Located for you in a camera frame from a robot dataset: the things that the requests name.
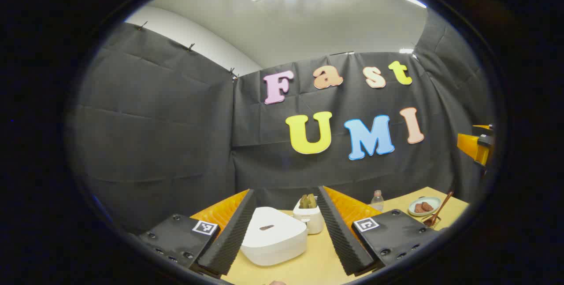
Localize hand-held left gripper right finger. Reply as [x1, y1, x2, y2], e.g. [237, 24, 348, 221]
[316, 186, 441, 277]

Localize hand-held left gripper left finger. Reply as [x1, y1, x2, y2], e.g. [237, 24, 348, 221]
[139, 189, 257, 277]

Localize white rice cooker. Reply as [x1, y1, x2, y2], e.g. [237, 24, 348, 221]
[240, 207, 308, 266]

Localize brown wooden spoon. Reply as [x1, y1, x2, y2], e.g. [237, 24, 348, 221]
[423, 190, 454, 227]

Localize white toaster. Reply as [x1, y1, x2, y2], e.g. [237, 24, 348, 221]
[293, 201, 325, 235]

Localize clear plastic bottle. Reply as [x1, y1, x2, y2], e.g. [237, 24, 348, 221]
[370, 190, 385, 212]

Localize pale green plate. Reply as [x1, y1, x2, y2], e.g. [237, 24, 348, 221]
[408, 196, 442, 217]

